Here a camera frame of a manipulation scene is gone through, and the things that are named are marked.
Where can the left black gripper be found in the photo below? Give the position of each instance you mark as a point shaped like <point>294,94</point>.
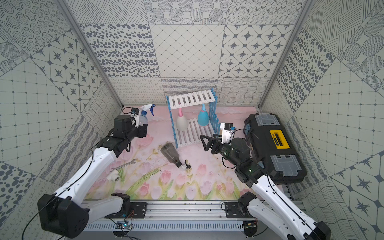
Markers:
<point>141,130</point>

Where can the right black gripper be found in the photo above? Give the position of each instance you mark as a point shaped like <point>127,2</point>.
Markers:
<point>206,147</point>

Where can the blue pink watering bottle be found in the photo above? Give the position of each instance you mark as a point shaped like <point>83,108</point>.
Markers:
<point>203,117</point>

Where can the white pink watering bottle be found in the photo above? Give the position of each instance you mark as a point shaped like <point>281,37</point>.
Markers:
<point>182,122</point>

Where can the blue and white slatted shelf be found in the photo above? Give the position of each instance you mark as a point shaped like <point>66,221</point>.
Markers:
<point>191,104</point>

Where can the clear blue spray bottle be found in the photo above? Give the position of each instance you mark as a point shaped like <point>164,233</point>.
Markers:
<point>143,120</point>

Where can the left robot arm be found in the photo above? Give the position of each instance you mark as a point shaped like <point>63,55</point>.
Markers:
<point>64,212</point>

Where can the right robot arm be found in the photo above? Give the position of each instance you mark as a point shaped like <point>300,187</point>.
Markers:
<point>266,202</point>

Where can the silver wrench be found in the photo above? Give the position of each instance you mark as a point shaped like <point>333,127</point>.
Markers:
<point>132,162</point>

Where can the smoky grey spray bottle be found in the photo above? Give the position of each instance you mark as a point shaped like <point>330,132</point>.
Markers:
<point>170,153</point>

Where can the pink floral table mat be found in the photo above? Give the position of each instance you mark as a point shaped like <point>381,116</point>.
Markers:
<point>153,177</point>

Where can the small white fitting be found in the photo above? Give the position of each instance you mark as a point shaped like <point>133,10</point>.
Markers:
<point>113,176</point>

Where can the black yellow toolbox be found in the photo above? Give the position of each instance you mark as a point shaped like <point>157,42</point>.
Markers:
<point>272,148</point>

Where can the small green circuit board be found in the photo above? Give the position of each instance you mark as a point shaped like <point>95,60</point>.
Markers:
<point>124,226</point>

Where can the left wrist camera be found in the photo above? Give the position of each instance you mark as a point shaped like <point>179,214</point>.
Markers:
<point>135,113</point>

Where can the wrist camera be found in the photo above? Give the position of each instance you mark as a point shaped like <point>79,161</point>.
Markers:
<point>227,132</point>
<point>135,113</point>

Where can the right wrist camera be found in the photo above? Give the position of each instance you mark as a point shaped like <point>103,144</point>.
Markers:
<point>227,132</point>

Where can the aluminium mounting rail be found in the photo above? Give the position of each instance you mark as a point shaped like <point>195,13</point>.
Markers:
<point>212,210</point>

